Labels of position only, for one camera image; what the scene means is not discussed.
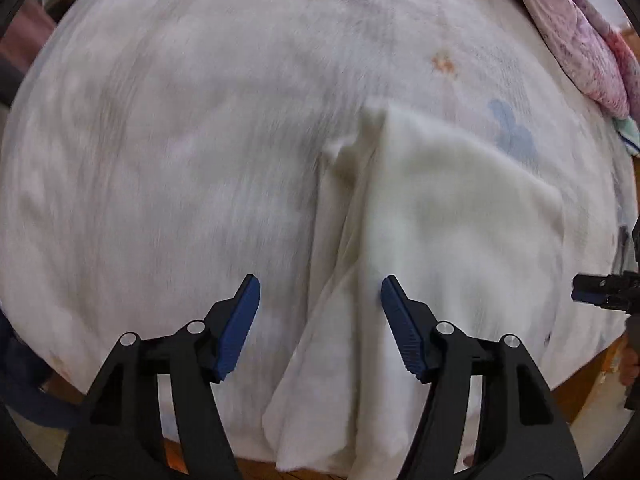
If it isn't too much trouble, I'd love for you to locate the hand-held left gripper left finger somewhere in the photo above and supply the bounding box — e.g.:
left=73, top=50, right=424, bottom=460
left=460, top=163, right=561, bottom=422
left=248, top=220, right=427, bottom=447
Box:
left=57, top=274, right=262, bottom=480

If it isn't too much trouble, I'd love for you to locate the purple floral quilt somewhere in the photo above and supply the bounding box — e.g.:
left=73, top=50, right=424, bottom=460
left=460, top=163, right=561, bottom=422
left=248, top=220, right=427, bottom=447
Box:
left=452, top=0, right=640, bottom=121

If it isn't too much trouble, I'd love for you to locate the person's right hand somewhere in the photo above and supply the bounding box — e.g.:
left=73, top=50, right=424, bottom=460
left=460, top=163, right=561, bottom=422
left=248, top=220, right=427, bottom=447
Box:
left=619, top=342, right=640, bottom=401

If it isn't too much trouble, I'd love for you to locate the white jacket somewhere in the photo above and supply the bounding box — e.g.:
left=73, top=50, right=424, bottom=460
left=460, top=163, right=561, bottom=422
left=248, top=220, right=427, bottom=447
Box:
left=262, top=102, right=566, bottom=480

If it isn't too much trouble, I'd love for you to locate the dark blue cloth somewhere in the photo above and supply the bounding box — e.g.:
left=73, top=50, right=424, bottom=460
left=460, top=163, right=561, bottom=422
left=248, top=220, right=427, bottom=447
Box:
left=0, top=310, right=83, bottom=428

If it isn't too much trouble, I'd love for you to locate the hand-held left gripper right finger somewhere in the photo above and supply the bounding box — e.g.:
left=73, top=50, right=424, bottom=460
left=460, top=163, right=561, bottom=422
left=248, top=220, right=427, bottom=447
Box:
left=380, top=275, right=585, bottom=480

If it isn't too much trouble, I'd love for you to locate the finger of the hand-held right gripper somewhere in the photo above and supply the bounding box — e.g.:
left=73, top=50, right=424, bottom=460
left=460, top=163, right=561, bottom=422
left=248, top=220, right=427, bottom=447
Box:
left=571, top=271, right=640, bottom=292
left=571, top=290, right=640, bottom=316

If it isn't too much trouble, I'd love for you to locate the bed with floral sheet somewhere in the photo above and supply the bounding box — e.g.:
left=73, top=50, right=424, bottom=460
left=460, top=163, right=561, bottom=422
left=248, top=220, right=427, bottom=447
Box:
left=0, top=0, right=636, bottom=466

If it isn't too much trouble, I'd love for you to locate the teal pillow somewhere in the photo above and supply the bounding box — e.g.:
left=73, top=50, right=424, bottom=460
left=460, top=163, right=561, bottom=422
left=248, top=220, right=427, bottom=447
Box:
left=614, top=117, right=640, bottom=157

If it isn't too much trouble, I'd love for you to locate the pink cloth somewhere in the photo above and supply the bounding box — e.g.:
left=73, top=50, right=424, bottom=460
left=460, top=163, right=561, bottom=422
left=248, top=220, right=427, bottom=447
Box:
left=0, top=0, right=56, bottom=81

